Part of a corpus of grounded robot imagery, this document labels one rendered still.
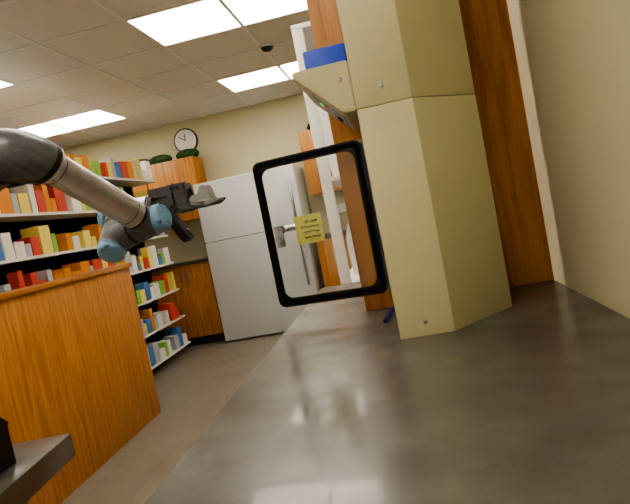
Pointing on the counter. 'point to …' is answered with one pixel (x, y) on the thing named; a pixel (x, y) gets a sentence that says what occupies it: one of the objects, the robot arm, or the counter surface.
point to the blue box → (324, 56)
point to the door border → (365, 217)
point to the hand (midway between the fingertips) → (220, 201)
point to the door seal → (367, 216)
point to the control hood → (331, 89)
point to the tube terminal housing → (426, 162)
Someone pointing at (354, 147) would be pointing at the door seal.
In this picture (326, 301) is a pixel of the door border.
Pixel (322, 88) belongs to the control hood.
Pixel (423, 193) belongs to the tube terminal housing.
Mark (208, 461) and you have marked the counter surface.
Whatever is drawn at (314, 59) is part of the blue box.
